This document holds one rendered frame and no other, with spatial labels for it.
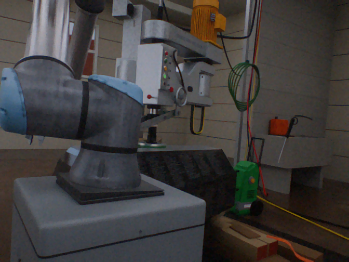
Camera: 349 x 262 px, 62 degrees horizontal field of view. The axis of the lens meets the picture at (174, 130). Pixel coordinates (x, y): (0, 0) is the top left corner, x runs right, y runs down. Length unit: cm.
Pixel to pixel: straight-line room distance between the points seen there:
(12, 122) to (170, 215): 41
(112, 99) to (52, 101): 14
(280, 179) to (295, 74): 201
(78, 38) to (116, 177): 77
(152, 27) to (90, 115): 143
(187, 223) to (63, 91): 43
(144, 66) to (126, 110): 137
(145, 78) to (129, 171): 138
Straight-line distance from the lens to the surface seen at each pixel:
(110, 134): 73
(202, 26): 269
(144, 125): 195
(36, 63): 77
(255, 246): 219
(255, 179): 345
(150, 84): 203
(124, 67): 275
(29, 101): 71
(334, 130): 668
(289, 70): 559
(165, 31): 209
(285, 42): 554
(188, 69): 241
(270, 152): 469
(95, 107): 72
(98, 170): 74
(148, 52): 209
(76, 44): 138
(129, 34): 288
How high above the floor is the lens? 106
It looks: 3 degrees down
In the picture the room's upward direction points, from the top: 4 degrees clockwise
